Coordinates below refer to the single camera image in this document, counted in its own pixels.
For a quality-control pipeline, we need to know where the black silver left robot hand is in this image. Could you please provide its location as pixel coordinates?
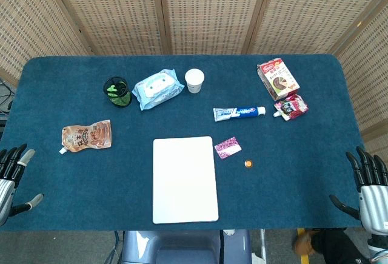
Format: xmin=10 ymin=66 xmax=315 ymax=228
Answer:
xmin=0 ymin=143 xmax=45 ymax=227

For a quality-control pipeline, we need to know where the light blue wet wipes pack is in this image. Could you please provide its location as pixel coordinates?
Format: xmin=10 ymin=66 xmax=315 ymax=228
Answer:
xmin=132 ymin=69 xmax=185 ymax=112

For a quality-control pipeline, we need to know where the blue white toothpaste tube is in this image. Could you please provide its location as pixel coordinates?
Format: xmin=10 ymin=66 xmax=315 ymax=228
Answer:
xmin=213 ymin=105 xmax=267 ymax=123

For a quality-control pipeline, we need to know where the white paper cup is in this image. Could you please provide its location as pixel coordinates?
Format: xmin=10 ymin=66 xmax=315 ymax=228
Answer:
xmin=184 ymin=68 xmax=205 ymax=94

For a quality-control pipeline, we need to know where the green item in pen holder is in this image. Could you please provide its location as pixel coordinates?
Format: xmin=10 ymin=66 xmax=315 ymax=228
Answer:
xmin=107 ymin=84 xmax=130 ymax=106

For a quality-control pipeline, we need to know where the black mesh pen holder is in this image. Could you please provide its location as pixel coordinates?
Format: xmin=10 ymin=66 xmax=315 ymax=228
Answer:
xmin=103 ymin=76 xmax=133 ymax=109

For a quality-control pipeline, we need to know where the blue felt table cover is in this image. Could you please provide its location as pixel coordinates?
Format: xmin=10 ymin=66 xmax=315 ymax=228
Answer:
xmin=0 ymin=53 xmax=369 ymax=233

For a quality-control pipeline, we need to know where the woven bamboo folding screen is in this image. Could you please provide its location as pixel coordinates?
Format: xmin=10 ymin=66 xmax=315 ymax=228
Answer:
xmin=0 ymin=0 xmax=388 ymax=143

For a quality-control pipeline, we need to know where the white metal table leg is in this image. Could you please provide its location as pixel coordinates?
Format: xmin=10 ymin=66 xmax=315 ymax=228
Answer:
xmin=259 ymin=229 xmax=268 ymax=260

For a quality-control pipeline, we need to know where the brown spouted drink pouch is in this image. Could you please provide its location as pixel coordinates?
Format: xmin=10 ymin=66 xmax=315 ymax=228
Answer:
xmin=59 ymin=119 xmax=112 ymax=155

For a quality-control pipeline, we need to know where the red white food box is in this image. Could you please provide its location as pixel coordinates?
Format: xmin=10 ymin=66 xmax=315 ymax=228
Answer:
xmin=257 ymin=58 xmax=301 ymax=101

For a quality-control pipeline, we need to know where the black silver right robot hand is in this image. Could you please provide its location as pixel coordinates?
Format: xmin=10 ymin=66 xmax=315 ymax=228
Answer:
xmin=329 ymin=146 xmax=388 ymax=235

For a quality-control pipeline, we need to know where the red spouted snack pouch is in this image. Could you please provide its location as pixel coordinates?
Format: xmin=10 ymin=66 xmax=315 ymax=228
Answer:
xmin=272 ymin=93 xmax=310 ymax=122

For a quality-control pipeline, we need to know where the black fabric object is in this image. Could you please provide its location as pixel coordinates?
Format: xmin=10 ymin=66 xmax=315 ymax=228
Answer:
xmin=311 ymin=229 xmax=369 ymax=264

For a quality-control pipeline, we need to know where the brown rounded object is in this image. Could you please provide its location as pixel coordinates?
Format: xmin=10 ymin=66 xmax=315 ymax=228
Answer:
xmin=292 ymin=230 xmax=316 ymax=256

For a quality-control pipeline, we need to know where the white rectangular board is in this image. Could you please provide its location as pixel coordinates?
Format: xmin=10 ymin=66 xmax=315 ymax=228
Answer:
xmin=152 ymin=136 xmax=219 ymax=225

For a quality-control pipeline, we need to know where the bundle of dark cables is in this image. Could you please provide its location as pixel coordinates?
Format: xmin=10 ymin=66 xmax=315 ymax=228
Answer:
xmin=0 ymin=78 xmax=15 ymax=125

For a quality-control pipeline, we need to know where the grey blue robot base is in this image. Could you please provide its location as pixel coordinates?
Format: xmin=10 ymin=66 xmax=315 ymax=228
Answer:
xmin=121 ymin=229 xmax=252 ymax=264

